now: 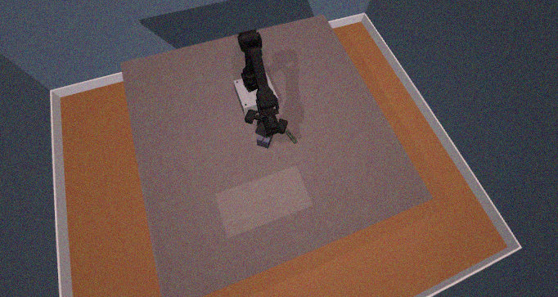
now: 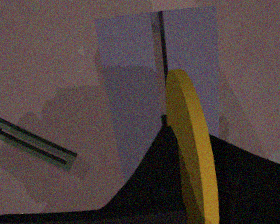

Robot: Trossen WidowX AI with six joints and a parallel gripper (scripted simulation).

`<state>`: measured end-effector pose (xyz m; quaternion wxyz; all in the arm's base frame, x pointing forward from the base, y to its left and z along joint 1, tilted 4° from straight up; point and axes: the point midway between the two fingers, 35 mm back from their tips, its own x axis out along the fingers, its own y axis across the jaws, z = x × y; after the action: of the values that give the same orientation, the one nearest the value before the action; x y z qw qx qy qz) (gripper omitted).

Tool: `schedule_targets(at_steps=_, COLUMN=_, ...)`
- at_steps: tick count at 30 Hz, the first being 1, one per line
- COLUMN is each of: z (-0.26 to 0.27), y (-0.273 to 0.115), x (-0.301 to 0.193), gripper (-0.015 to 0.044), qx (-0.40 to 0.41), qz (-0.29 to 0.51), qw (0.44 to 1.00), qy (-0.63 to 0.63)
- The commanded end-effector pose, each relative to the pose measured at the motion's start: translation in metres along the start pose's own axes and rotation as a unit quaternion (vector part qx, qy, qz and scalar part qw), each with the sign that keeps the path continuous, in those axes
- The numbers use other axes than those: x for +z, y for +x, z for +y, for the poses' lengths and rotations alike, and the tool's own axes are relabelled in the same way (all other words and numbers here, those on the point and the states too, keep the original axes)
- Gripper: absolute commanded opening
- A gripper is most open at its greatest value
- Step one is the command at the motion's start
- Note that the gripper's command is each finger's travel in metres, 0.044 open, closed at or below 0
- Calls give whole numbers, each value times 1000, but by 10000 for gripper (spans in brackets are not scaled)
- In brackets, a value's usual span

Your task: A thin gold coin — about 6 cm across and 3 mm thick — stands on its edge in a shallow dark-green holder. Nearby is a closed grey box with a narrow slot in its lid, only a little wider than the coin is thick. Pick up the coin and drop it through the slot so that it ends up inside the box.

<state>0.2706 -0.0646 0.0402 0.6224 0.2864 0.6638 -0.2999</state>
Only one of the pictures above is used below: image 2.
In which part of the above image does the gold coin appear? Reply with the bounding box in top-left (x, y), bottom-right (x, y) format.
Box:
top-left (167, 68), bottom-right (220, 224)

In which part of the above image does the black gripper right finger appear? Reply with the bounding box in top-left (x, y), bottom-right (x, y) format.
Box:
top-left (208, 133), bottom-right (280, 224)

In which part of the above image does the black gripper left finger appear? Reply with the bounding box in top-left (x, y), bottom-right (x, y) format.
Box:
top-left (0, 125), bottom-right (188, 224)

